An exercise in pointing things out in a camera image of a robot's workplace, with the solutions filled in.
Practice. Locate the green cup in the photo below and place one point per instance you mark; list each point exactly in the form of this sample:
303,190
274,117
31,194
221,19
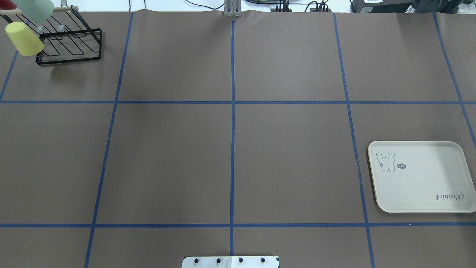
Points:
37,10

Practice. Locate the cream rabbit tray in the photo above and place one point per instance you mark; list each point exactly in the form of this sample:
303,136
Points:
421,177

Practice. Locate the yellow cup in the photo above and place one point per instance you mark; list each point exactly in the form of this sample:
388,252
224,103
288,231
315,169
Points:
24,39

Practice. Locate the black mini computer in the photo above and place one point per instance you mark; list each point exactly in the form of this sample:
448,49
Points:
380,6

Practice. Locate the aluminium frame post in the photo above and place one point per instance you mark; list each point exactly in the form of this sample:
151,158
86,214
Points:
232,8

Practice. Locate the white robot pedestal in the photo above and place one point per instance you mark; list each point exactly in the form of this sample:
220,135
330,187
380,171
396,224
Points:
231,262

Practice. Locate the black wire cup rack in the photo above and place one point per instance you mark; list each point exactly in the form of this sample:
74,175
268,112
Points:
66,36

